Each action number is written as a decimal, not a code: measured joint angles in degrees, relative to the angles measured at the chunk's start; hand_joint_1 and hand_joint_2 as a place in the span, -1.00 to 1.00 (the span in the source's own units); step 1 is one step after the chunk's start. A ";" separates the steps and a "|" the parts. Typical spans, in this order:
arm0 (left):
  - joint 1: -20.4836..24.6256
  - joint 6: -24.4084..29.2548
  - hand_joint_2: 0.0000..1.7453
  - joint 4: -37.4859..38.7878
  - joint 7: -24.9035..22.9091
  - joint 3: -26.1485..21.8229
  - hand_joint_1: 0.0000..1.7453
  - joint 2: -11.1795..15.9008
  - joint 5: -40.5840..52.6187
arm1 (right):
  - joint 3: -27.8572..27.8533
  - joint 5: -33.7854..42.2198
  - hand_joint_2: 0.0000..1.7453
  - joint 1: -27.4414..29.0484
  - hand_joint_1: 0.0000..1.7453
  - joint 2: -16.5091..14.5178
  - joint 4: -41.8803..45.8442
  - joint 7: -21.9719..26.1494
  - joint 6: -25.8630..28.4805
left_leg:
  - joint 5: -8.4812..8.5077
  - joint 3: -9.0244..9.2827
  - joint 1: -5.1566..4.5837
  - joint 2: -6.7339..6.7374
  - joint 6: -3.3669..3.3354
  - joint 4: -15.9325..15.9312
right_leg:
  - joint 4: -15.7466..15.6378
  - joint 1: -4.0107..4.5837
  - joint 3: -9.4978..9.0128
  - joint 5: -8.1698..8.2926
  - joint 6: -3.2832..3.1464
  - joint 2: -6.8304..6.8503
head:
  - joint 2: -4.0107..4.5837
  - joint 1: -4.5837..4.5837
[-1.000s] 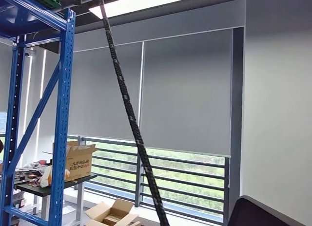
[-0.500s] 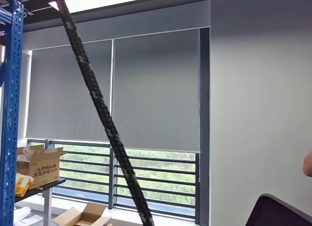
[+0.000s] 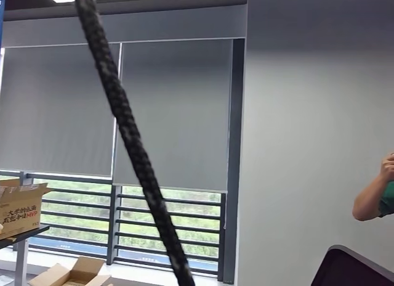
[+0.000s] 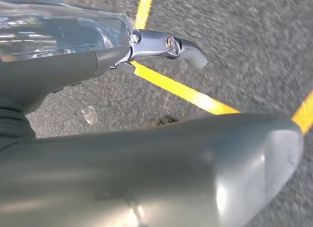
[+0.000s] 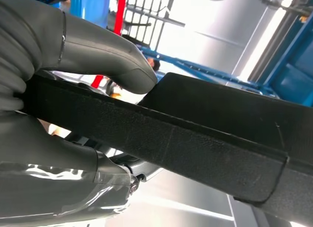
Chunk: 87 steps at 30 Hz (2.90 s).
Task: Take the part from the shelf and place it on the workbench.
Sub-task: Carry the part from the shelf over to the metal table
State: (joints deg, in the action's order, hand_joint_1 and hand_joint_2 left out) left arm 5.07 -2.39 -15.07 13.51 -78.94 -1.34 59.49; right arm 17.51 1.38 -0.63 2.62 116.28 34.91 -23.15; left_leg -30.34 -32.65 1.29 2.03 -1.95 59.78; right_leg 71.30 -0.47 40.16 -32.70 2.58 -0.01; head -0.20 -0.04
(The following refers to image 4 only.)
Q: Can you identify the yellow floor tape line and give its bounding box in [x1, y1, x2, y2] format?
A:
[291, 90, 313, 136]
[134, 0, 155, 30]
[130, 61, 241, 116]

